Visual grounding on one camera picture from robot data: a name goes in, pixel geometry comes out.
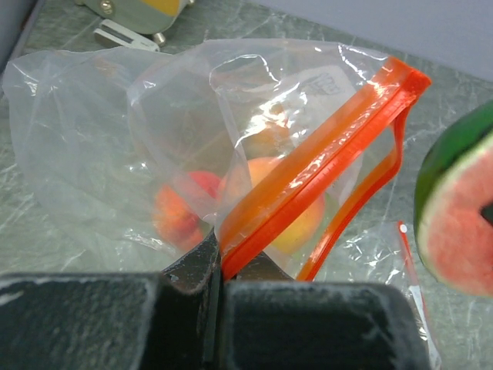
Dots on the round cream drawer box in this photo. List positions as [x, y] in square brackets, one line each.
[148, 18]

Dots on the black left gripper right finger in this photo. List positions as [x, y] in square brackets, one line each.
[262, 269]

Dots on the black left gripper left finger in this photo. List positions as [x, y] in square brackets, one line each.
[190, 307]

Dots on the toy peach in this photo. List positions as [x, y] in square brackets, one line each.
[174, 221]
[272, 212]

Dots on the toy watermelon slice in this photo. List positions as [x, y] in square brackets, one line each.
[453, 205]

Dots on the red toy tomato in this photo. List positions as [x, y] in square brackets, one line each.
[203, 186]

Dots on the small white metal bracket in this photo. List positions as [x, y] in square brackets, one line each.
[111, 34]

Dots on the clear bag orange zipper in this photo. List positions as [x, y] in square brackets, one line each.
[97, 134]

